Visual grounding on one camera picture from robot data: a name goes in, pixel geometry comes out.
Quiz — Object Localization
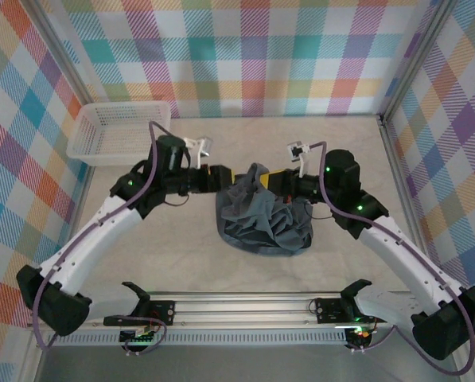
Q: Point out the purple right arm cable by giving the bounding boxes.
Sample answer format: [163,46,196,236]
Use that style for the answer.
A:
[306,141,475,377]

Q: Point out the grey t-shirt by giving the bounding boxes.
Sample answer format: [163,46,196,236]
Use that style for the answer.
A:
[214,162,314,258]

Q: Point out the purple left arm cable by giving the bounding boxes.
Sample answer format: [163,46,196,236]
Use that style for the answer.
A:
[32,120,173,356]

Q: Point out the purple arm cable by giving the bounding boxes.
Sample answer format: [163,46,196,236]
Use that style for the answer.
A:
[32,120,173,356]
[306,141,475,377]

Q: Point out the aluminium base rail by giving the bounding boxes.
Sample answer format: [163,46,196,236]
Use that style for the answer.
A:
[25,290,465,332]

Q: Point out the white plastic mesh basket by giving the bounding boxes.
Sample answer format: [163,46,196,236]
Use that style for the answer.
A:
[65,101,173,166]

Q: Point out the slotted grey cable duct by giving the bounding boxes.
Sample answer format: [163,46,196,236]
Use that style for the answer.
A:
[45,332,349,347]

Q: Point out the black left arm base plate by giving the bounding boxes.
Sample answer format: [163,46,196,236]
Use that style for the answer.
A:
[103,300,177,327]

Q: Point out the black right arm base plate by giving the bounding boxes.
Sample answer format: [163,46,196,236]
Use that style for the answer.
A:
[315,296,389,324]

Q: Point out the grey metal plate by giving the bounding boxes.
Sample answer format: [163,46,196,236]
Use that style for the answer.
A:
[36,345,461,382]

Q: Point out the aluminium frame post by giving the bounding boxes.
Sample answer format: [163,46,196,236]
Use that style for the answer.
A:
[24,0,99,107]
[380,0,461,120]

